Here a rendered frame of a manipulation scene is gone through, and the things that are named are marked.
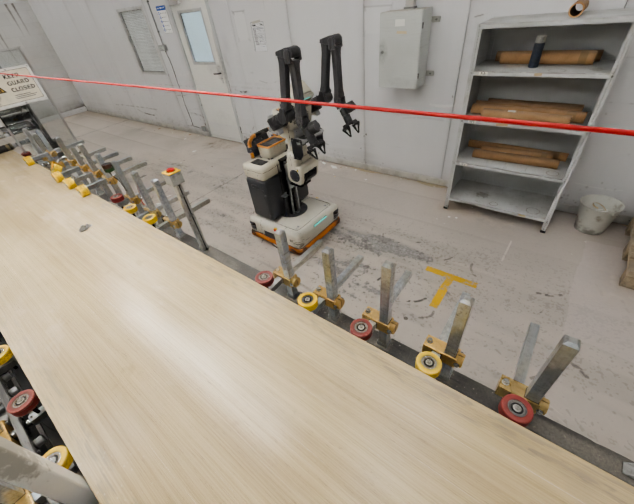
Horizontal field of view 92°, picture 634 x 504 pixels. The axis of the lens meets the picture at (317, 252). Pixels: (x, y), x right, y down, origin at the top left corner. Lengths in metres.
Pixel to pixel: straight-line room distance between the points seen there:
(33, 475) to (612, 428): 2.35
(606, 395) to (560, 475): 1.40
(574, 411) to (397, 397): 1.41
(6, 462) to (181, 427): 0.37
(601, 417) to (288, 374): 1.75
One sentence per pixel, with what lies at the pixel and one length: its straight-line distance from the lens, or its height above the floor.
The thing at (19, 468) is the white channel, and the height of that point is 1.11.
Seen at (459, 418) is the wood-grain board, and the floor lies 0.90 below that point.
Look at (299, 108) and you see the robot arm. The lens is 2.13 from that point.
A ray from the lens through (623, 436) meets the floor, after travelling 2.35.
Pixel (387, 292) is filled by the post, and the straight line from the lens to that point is 1.10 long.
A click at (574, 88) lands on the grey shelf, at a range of 3.40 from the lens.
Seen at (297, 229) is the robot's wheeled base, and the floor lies 0.28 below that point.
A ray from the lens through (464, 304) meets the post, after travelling 0.99.
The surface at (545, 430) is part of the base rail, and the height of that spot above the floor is 0.70.
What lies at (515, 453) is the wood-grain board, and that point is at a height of 0.90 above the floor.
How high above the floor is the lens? 1.84
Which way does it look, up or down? 40 degrees down
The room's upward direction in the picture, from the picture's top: 8 degrees counter-clockwise
